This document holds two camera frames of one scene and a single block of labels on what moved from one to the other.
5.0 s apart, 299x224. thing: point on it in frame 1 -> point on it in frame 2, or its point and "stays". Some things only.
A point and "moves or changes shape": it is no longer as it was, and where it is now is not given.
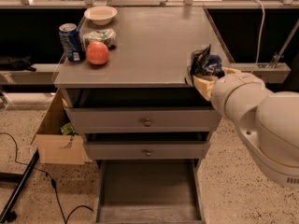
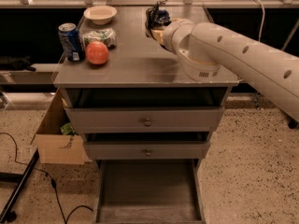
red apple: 97,53 stays
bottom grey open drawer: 148,191 stays
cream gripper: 223,92 -> 168,35
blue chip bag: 203,63 moves or changes shape
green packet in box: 67,130 stays
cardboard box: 55,148 stays
